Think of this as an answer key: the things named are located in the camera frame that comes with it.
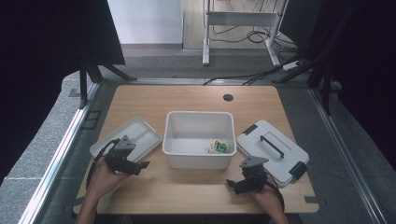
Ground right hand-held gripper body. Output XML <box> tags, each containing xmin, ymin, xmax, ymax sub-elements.
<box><xmin>239</xmin><ymin>156</ymin><xmax>269</xmax><ymax>193</ymax></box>

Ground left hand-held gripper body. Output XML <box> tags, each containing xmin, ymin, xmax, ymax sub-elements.
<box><xmin>104</xmin><ymin>134</ymin><xmax>143</xmax><ymax>175</ymax></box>

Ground black stand legs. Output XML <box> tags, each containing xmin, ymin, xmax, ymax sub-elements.
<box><xmin>78</xmin><ymin>58</ymin><xmax>138</xmax><ymax>109</ymax></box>
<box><xmin>273</xmin><ymin>58</ymin><xmax>332</xmax><ymax>117</ymax></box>

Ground white power strip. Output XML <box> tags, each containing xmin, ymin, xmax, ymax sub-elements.
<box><xmin>282</xmin><ymin>60</ymin><xmax>302</xmax><ymax>72</ymax></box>

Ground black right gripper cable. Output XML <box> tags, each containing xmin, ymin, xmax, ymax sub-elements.
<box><xmin>263</xmin><ymin>172</ymin><xmax>286</xmax><ymax>213</ymax></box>

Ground long black floor cable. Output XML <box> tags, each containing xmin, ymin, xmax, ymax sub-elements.
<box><xmin>203</xmin><ymin>55</ymin><xmax>302</xmax><ymax>87</ymax></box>

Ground tangle of black floor cables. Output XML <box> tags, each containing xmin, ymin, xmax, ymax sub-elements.
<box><xmin>211</xmin><ymin>0</ymin><xmax>298</xmax><ymax>53</ymax></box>

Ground aluminium floor rail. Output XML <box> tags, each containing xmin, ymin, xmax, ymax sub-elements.
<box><xmin>18</xmin><ymin>81</ymin><xmax>101</xmax><ymax>224</ymax></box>
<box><xmin>307</xmin><ymin>88</ymin><xmax>389</xmax><ymax>224</ymax></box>

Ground white metal stand frame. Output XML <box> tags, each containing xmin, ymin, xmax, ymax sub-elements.
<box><xmin>202</xmin><ymin>0</ymin><xmax>289</xmax><ymax>67</ymax></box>

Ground person's right hand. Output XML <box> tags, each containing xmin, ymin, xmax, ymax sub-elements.
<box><xmin>249</xmin><ymin>186</ymin><xmax>283</xmax><ymax>213</ymax></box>

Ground white shallow tray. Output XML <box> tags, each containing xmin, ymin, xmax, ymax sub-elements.
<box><xmin>89</xmin><ymin>116</ymin><xmax>163</xmax><ymax>163</ymax></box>

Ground white plastic storage bin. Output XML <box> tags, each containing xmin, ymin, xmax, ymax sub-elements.
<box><xmin>162</xmin><ymin>110</ymin><xmax>238</xmax><ymax>171</ymax></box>

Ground small white green box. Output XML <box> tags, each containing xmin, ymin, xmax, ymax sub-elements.
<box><xmin>207</xmin><ymin>139</ymin><xmax>229</xmax><ymax>155</ymax></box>

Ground black curtain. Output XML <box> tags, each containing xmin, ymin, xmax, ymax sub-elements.
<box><xmin>0</xmin><ymin>0</ymin><xmax>126</xmax><ymax>185</ymax></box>
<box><xmin>279</xmin><ymin>0</ymin><xmax>396</xmax><ymax>172</ymax></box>

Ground person's left hand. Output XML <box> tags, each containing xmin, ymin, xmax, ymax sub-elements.
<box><xmin>88</xmin><ymin>158</ymin><xmax>131</xmax><ymax>201</ymax></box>

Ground white lid with black handle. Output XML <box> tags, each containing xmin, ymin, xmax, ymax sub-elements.
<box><xmin>235</xmin><ymin>119</ymin><xmax>310</xmax><ymax>189</ymax></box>

